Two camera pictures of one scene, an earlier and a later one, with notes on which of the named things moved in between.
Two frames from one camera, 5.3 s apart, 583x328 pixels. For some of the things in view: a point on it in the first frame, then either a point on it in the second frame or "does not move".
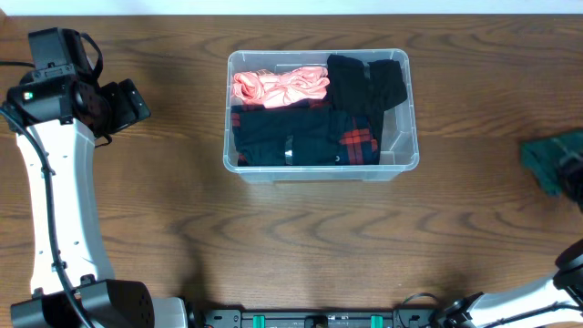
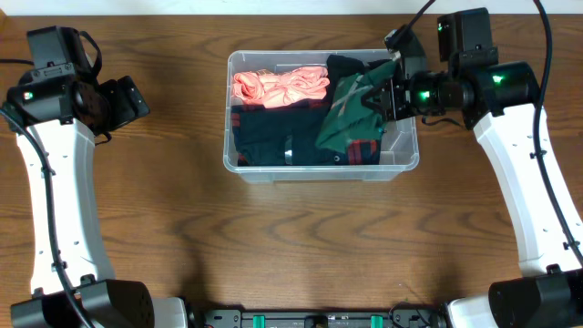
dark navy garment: (260, 137) does not move
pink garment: (272, 88) does not move
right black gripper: (571, 178) to (402, 107)
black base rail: (319, 318) does not move
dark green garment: (545, 158) to (348, 118)
